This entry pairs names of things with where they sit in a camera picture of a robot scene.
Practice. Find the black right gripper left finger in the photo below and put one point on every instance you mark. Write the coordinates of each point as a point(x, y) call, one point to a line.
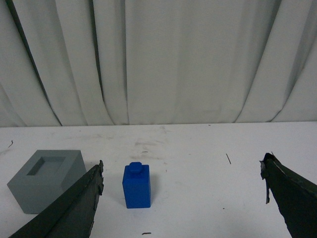
point(72, 214)

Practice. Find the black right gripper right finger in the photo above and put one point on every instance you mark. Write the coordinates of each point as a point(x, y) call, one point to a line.
point(296, 197)

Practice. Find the blue block with knob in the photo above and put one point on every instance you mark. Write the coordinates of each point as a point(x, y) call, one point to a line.
point(137, 185)

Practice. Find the gray square base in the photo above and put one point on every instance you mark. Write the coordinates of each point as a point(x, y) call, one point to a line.
point(45, 177)

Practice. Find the white curtain backdrop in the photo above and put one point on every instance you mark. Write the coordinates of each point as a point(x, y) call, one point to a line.
point(125, 62)

